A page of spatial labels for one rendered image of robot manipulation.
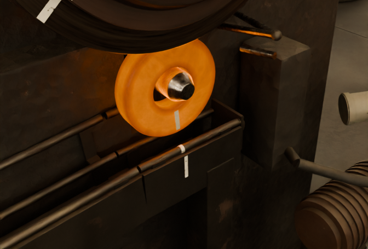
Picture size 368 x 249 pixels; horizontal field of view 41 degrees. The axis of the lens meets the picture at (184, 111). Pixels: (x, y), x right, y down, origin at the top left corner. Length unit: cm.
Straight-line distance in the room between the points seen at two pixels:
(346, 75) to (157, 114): 188
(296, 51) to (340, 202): 29
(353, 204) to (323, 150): 103
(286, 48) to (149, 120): 28
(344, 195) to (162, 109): 41
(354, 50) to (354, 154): 93
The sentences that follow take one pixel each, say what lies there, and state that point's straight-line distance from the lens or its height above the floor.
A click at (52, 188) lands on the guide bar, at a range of 72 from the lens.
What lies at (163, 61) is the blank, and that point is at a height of 86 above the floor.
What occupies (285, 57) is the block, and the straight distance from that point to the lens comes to 80.
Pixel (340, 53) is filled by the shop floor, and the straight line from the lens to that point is 272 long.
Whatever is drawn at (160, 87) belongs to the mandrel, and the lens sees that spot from 67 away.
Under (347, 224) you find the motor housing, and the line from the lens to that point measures 93.
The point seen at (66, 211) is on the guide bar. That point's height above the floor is 70.
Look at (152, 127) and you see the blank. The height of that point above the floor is 76.
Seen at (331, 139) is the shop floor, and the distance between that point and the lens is 202.
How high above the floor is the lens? 115
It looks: 33 degrees down
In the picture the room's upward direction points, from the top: 2 degrees counter-clockwise
